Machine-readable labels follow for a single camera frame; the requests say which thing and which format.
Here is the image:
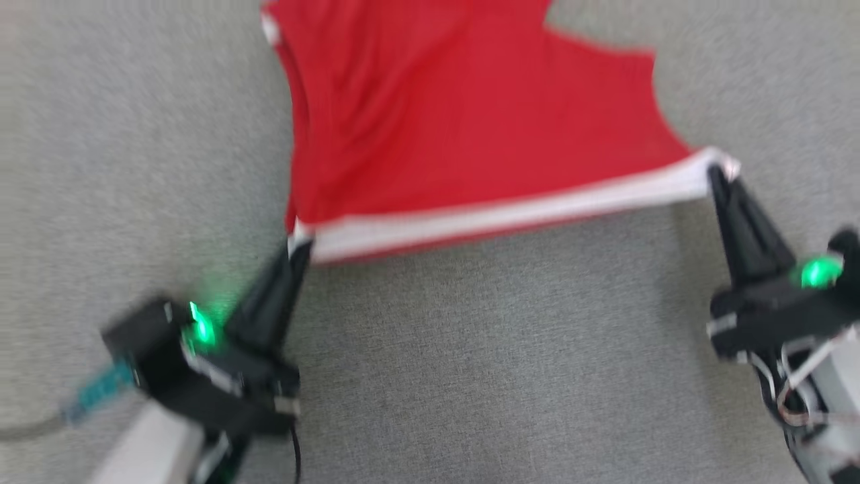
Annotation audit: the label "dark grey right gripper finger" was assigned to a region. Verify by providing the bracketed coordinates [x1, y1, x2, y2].
[709, 167, 765, 286]
[720, 167, 798, 278]

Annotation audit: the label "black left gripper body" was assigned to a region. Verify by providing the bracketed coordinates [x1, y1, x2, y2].
[176, 301, 302, 439]

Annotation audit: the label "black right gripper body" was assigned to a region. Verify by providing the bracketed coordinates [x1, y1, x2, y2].
[705, 259, 860, 364]

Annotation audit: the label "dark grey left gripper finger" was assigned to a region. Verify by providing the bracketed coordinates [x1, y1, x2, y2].
[232, 243, 304, 340]
[261, 243, 314, 350]

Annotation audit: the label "thin right arm wire bundle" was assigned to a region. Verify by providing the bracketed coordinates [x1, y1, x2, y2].
[746, 333, 849, 431]

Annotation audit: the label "teal plug grey camera cable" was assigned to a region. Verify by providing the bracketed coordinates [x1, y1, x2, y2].
[0, 360, 138, 443]

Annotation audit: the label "red shorts with white stripe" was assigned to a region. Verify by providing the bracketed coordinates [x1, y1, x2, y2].
[261, 0, 742, 264]

